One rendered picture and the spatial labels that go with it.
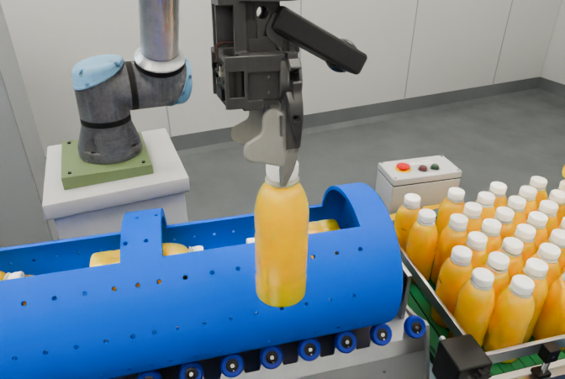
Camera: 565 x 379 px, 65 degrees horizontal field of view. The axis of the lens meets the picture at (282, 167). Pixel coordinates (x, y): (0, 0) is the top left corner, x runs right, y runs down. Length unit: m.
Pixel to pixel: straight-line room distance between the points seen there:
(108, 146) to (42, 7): 2.38
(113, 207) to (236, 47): 0.73
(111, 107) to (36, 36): 2.40
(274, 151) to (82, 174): 0.70
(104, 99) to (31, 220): 1.50
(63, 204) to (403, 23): 3.70
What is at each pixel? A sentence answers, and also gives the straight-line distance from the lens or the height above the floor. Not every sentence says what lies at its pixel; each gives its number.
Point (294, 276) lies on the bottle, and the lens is 0.57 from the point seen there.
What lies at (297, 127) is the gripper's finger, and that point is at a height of 1.50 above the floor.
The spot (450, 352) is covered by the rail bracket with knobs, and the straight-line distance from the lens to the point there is 0.93.
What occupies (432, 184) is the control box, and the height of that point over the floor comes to 1.07.
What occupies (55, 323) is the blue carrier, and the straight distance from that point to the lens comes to 0.78.
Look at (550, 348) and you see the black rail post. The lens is 1.04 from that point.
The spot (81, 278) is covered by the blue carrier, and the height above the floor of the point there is 1.21.
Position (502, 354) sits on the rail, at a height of 0.97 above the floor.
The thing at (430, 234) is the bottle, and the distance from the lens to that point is 1.10.
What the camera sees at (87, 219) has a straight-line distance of 1.13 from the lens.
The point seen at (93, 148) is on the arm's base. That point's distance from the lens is 1.16.
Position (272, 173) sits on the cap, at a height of 1.43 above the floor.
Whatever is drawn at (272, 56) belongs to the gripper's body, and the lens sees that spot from 0.45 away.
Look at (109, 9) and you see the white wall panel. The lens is 3.44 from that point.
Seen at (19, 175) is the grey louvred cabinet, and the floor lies 0.65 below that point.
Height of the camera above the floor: 1.69
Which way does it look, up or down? 29 degrees down
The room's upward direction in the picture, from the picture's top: straight up
